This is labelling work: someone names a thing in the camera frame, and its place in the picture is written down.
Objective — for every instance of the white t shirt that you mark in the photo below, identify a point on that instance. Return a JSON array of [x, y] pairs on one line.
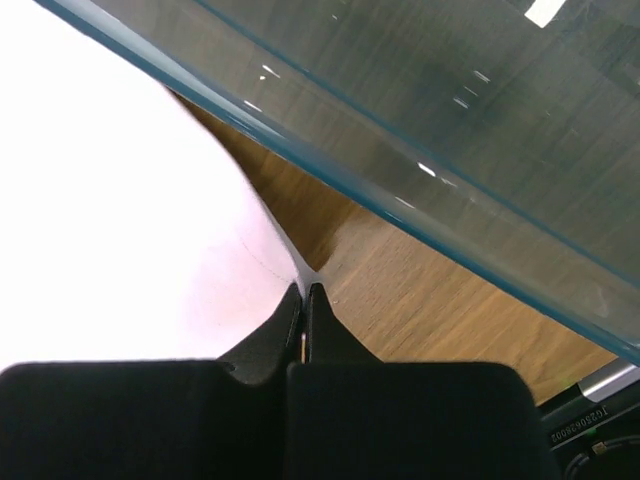
[[128, 232]]

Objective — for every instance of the teal plastic bin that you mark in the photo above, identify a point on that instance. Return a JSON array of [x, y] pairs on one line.
[[504, 134]]

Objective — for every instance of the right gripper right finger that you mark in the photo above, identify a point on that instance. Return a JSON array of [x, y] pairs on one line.
[[352, 416]]

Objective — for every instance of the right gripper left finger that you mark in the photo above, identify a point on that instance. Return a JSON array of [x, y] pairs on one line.
[[171, 419]]

